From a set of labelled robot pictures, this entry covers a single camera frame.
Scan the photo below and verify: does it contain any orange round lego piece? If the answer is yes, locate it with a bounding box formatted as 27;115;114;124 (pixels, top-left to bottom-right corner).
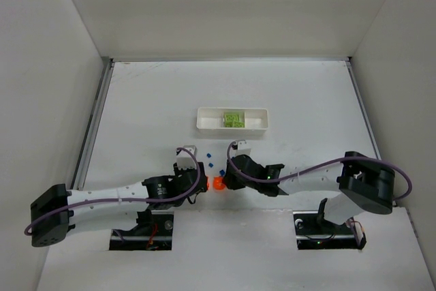
213;177;226;191

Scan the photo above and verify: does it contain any small green lego brick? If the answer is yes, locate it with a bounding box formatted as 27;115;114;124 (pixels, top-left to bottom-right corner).
224;121;245;128

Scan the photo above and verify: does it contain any large green lego brick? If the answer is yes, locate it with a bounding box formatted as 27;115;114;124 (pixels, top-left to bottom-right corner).
223;112;240;122

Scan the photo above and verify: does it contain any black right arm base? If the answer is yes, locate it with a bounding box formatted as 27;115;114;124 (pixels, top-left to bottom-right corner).
293;198;367;250

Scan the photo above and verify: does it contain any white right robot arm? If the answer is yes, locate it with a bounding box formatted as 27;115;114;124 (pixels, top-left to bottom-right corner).
223;151;395;225

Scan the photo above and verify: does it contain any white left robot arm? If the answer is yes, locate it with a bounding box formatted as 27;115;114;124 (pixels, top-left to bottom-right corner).
24;162;207;247

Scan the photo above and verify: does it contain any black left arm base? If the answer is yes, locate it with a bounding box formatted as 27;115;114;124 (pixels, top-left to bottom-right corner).
109;210;174;251

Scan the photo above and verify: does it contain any white divided sorting tray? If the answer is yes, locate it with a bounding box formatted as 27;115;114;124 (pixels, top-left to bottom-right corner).
196;107;269;138

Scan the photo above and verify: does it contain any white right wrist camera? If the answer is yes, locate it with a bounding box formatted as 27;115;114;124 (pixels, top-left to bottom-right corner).
234;140;251;157

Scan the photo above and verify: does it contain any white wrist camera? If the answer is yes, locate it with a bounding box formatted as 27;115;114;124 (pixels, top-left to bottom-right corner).
234;140;251;157
176;145;197;170

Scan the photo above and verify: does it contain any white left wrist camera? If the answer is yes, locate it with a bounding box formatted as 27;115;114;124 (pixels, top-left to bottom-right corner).
176;145;197;170

